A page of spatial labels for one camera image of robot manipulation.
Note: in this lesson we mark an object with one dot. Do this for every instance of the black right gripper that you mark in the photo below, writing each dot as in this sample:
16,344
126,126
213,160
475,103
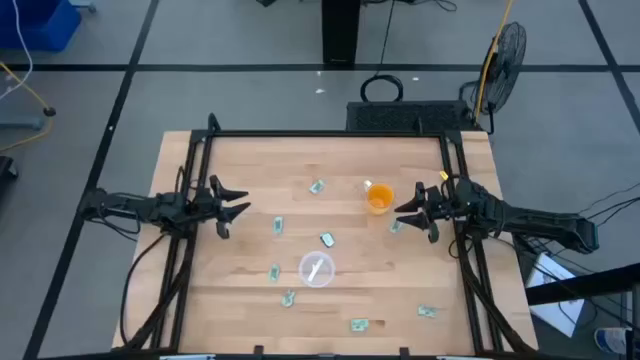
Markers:
445,206

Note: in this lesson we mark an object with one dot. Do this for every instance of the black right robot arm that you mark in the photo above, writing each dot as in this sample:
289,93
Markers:
530,220

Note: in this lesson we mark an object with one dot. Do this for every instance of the white cardboard box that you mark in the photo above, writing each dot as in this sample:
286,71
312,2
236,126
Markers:
555,295

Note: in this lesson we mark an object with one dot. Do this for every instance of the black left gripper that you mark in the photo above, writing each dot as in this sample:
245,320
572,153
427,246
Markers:
204,207

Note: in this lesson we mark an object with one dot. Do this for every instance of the black table edge clip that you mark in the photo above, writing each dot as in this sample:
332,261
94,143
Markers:
404,352
258,349

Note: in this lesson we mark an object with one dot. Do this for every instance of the aluminium extrusion bar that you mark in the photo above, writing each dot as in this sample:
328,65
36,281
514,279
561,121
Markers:
187,357

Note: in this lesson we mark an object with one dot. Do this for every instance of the black floor fan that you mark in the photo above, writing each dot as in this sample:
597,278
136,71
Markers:
507,60

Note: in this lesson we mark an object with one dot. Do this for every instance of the black upright column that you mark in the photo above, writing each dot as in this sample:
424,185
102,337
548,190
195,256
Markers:
341,30

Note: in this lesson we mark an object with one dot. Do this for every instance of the clear plastic bowl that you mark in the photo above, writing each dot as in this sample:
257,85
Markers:
306,277

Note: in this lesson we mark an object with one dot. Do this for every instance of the blue plastic bin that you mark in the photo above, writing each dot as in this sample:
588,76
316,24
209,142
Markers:
35,22

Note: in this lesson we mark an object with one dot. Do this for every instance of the black perforated equipment case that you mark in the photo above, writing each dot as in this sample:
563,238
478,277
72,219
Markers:
410,116

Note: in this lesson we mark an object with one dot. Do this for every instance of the black metal beam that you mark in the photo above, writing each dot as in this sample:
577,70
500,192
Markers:
580,287

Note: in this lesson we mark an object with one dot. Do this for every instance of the green white sweetener packet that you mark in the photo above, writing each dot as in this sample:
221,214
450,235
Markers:
274,273
427,311
396,226
288,299
359,325
317,187
278,225
327,240

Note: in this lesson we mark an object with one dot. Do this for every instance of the black metal table frame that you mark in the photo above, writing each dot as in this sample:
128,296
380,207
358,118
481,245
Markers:
325,133

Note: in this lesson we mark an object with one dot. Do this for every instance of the orange plastic cup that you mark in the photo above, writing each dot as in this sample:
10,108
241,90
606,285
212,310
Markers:
380,199

